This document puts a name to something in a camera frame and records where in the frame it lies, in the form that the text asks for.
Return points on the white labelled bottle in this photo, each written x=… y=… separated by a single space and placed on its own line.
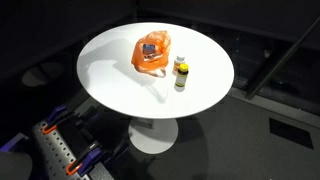
x=152 y=58

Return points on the brown bottle with yellow cap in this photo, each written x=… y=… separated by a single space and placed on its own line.
x=181 y=78

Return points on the white bottle with orange label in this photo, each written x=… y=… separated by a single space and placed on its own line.
x=178 y=63

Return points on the orange plastic bag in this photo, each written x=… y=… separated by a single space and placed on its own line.
x=140 y=60

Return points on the blue and red printed packet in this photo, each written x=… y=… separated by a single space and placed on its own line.
x=149 y=48

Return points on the purple clamp with orange tip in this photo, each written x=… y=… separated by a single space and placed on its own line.
x=89 y=160
x=57 y=115

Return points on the black diagonal metal bar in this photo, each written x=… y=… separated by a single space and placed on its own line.
x=283 y=56

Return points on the dark rectangular floor panel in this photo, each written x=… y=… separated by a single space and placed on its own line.
x=291 y=133

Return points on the grey rounded object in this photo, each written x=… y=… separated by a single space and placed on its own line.
x=15 y=166

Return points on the white round table pedestal base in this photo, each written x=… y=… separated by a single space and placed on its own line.
x=153 y=136

